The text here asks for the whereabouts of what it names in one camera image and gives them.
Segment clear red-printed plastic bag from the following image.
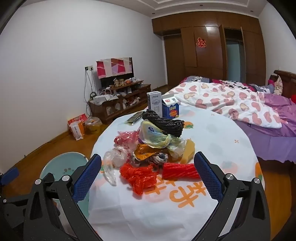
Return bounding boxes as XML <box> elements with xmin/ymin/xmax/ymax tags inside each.
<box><xmin>103</xmin><ymin>146</ymin><xmax>137</xmax><ymax>186</ymax></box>

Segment floral pillow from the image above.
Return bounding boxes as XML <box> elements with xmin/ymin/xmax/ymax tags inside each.
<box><xmin>273</xmin><ymin>75</ymin><xmax>284</xmax><ymax>95</ymax></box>

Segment grey milk carton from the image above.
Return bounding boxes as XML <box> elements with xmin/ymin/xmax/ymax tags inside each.
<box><xmin>147</xmin><ymin>91</ymin><xmax>162</xmax><ymax>116</ymax></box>

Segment red mesh net bundle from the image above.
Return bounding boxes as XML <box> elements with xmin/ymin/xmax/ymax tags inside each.
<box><xmin>162</xmin><ymin>162</ymin><xmax>201</xmax><ymax>180</ymax></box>

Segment black television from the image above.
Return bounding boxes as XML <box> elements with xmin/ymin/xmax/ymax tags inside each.
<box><xmin>100</xmin><ymin>57</ymin><xmax>134</xmax><ymax>87</ymax></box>

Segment black white patterned blanket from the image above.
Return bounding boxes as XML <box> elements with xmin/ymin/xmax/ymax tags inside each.
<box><xmin>179</xmin><ymin>75</ymin><xmax>274</xmax><ymax>94</ymax></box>

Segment white heart-print quilt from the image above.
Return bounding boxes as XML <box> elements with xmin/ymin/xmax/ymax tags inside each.
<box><xmin>162</xmin><ymin>82</ymin><xmax>282</xmax><ymax>129</ymax></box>

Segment table with printed cloth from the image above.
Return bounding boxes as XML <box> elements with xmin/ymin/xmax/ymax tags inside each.
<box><xmin>88</xmin><ymin>105</ymin><xmax>265</xmax><ymax>241</ymax></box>

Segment light blue trash bin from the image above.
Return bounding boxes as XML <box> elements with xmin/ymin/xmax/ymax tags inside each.
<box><xmin>40</xmin><ymin>152</ymin><xmax>89</xmax><ymax>223</ymax></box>

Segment wooden headboard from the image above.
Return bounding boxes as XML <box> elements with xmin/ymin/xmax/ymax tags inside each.
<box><xmin>269</xmin><ymin>70</ymin><xmax>296</xmax><ymax>98</ymax></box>

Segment pink plastic bag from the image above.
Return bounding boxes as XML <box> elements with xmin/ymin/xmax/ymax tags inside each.
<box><xmin>114</xmin><ymin>130</ymin><xmax>140</xmax><ymax>145</ymax></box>

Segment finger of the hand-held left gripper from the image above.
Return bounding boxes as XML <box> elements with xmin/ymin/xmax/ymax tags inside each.
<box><xmin>0</xmin><ymin>167</ymin><xmax>19</xmax><ymax>186</ymax></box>

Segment blue milk carton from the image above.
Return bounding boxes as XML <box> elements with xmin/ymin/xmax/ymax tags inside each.
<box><xmin>161</xmin><ymin>94</ymin><xmax>180</xmax><ymax>119</ymax></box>

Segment pink patchwork television cover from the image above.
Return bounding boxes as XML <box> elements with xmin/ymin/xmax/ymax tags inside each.
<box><xmin>96</xmin><ymin>57</ymin><xmax>133</xmax><ymax>79</ymax></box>

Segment red plastic bag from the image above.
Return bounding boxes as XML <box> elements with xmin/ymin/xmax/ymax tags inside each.
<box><xmin>120</xmin><ymin>163</ymin><xmax>160</xmax><ymax>195</ymax></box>

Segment orange snack wrapper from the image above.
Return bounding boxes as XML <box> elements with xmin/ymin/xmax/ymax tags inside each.
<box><xmin>134</xmin><ymin>144</ymin><xmax>167</xmax><ymax>161</ymax></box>

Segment wooden wardrobe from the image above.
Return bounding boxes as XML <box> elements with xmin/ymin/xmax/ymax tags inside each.
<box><xmin>151</xmin><ymin>10</ymin><xmax>266</xmax><ymax>90</ymax></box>

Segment black mesh net bundle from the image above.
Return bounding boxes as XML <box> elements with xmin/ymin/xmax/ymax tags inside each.
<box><xmin>142</xmin><ymin>109</ymin><xmax>185</xmax><ymax>138</ymax></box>

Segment purple bedsheet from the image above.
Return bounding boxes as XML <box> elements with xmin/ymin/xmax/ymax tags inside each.
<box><xmin>235</xmin><ymin>93</ymin><xmax>296</xmax><ymax>164</ymax></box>

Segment dark flat snack packet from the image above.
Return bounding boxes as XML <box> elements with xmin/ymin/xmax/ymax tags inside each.
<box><xmin>127</xmin><ymin>110</ymin><xmax>145</xmax><ymax>126</ymax></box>

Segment yellow plastic jar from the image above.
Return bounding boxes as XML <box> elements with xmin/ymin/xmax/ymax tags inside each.
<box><xmin>85</xmin><ymin>117</ymin><xmax>102</xmax><ymax>135</ymax></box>

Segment white packet bag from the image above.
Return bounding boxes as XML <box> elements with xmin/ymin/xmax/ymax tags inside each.
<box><xmin>69</xmin><ymin>122</ymin><xmax>85</xmax><ymax>141</ymax></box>

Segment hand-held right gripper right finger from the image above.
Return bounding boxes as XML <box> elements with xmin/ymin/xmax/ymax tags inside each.
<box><xmin>194</xmin><ymin>152</ymin><xmax>278</xmax><ymax>241</ymax></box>

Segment orange paper bag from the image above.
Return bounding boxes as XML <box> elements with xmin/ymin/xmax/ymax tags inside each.
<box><xmin>68</xmin><ymin>113</ymin><xmax>88</xmax><ymax>130</ymax></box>

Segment yellow plastic bag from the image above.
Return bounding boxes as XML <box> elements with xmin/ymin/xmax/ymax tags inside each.
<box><xmin>180</xmin><ymin>138</ymin><xmax>196</xmax><ymax>165</ymax></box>

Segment wooden television cabinet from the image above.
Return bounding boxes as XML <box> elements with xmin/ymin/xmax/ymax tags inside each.
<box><xmin>89</xmin><ymin>80</ymin><xmax>152</xmax><ymax>124</ymax></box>

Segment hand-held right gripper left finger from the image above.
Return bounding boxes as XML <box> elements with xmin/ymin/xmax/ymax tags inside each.
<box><xmin>22</xmin><ymin>153</ymin><xmax>104</xmax><ymax>241</ymax></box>

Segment yellow-green plastic bag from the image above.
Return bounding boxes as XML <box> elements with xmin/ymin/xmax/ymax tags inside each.
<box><xmin>139</xmin><ymin>120</ymin><xmax>183</xmax><ymax>149</ymax></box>

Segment black power cables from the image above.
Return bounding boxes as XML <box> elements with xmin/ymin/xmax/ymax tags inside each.
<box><xmin>83</xmin><ymin>70</ymin><xmax>97</xmax><ymax>116</ymax></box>

